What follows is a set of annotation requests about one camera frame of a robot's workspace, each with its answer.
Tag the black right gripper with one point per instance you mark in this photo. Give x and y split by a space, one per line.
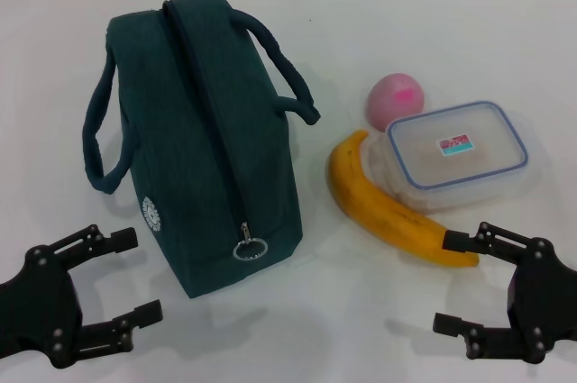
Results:
550 297

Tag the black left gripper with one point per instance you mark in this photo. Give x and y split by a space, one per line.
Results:
40 297

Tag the clear blue-rimmed food container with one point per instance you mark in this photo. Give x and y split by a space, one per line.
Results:
455 166

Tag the yellow banana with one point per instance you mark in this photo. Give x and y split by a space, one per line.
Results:
360 189

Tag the dark teal insulated lunch bag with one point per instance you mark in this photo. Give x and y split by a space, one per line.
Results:
203 130

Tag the pink round peach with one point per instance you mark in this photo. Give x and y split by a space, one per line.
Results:
392 99

